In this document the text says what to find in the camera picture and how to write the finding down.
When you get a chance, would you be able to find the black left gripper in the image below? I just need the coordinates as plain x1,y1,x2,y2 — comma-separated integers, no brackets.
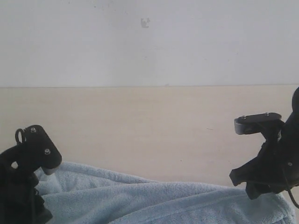
0,144,53,224

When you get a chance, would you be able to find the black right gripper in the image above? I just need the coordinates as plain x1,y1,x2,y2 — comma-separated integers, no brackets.
229,89,299,200

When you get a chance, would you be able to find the light blue fluffy towel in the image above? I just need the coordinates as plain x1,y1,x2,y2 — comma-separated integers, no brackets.
36,162,296,224

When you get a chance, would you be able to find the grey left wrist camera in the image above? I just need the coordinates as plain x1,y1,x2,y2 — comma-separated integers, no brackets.
22,125,62,175

